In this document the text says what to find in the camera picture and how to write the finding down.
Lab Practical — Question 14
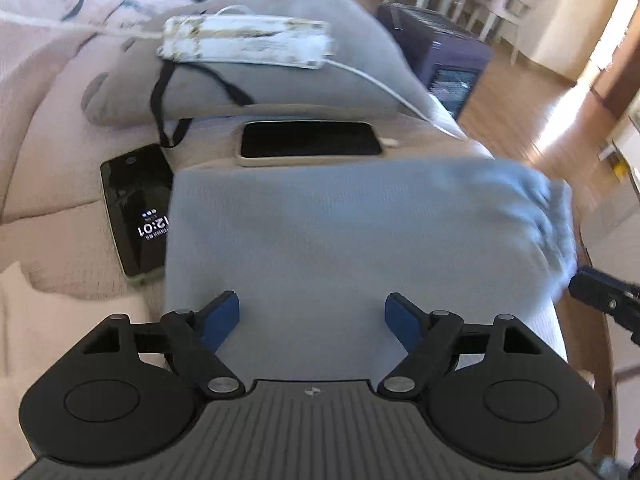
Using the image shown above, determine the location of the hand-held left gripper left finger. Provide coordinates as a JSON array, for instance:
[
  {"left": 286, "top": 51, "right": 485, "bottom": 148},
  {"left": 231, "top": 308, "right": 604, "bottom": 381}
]
[{"left": 74, "top": 290, "right": 247, "bottom": 401}]

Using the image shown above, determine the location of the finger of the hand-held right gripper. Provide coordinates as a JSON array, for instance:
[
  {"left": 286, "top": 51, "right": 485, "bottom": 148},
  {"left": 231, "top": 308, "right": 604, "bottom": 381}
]
[{"left": 569, "top": 267, "right": 640, "bottom": 346}]

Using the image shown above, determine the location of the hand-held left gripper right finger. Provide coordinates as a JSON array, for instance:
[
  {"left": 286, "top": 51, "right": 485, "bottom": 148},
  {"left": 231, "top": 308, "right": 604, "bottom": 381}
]
[{"left": 377, "top": 292, "right": 547, "bottom": 401}]

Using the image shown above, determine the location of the light blue sweater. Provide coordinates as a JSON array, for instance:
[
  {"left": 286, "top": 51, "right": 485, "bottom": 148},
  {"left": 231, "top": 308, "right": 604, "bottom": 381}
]
[{"left": 164, "top": 157, "right": 581, "bottom": 396}]

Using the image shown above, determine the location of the cream sweatshirt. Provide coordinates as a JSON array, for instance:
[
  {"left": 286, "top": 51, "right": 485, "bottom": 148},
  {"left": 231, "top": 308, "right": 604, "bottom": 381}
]
[{"left": 0, "top": 260, "right": 168, "bottom": 386}]

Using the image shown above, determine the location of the smartphone in green case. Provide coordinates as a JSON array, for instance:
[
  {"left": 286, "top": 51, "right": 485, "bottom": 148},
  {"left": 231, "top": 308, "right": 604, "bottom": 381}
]
[{"left": 100, "top": 143, "right": 175, "bottom": 287}]

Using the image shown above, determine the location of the white television cabinet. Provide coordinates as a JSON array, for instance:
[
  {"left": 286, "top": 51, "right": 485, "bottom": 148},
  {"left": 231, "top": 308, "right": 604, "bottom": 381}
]
[{"left": 597, "top": 110, "right": 640, "bottom": 186}]

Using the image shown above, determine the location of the smartphone in beige case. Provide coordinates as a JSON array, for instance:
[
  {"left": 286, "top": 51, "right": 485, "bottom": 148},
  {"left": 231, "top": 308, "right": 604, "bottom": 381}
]
[{"left": 235, "top": 120, "right": 386, "bottom": 168}]

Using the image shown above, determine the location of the sofa with white cover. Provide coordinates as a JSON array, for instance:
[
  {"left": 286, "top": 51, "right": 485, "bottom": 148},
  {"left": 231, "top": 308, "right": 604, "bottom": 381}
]
[{"left": 0, "top": 0, "right": 571, "bottom": 361}]

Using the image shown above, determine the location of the grey cushion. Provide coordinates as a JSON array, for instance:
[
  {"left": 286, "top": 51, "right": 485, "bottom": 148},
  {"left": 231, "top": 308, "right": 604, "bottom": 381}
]
[{"left": 82, "top": 0, "right": 436, "bottom": 128}]

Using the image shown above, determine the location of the white power strip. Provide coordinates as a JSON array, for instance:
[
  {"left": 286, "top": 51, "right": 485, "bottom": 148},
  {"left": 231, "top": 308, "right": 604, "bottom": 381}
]
[{"left": 157, "top": 14, "right": 335, "bottom": 70}]

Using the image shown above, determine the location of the dark electric heater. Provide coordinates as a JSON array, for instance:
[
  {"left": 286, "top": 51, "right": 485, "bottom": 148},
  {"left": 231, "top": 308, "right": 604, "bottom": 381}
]
[{"left": 376, "top": 2, "right": 493, "bottom": 121}]

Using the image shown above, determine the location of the black strap cable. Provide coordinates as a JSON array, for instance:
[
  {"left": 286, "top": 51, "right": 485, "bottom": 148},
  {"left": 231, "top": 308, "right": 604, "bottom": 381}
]
[{"left": 150, "top": 60, "right": 256, "bottom": 150}]

